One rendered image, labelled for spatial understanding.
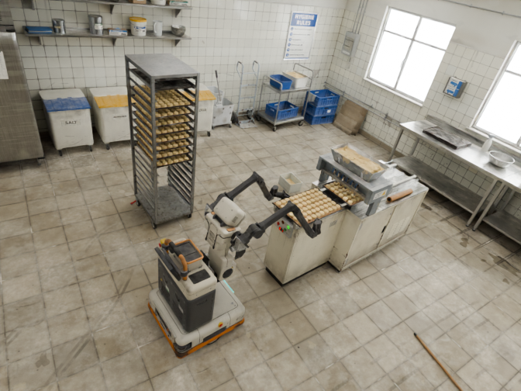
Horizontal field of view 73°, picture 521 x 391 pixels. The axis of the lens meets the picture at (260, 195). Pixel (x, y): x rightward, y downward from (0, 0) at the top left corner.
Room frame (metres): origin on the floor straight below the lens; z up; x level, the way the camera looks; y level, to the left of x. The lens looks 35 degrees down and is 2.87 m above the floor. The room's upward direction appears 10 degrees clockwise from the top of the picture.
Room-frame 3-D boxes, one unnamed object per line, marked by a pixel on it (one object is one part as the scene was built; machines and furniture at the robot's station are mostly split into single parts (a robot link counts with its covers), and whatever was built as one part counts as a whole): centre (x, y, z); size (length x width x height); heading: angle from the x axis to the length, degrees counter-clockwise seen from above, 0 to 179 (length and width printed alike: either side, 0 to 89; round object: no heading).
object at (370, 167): (3.20, -0.90, 1.28); 0.54 x 0.27 x 0.06; 43
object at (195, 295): (1.92, 0.45, 0.59); 0.55 x 0.34 x 0.83; 44
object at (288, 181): (4.48, -0.40, 0.08); 0.30 x 0.22 x 0.16; 36
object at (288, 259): (2.86, -0.53, 0.45); 0.70 x 0.34 x 0.90; 133
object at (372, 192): (3.20, -0.90, 1.01); 0.72 x 0.33 x 0.34; 43
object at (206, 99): (5.73, 1.41, 0.38); 0.64 x 0.54 x 0.77; 36
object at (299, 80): (6.91, -0.24, 0.90); 0.44 x 0.36 x 0.20; 47
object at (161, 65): (3.40, 1.16, 0.93); 0.64 x 0.51 x 1.78; 43
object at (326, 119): (7.32, -0.90, 0.10); 0.60 x 0.40 x 0.20; 126
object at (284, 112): (6.79, -0.11, 0.28); 0.56 x 0.38 x 0.20; 136
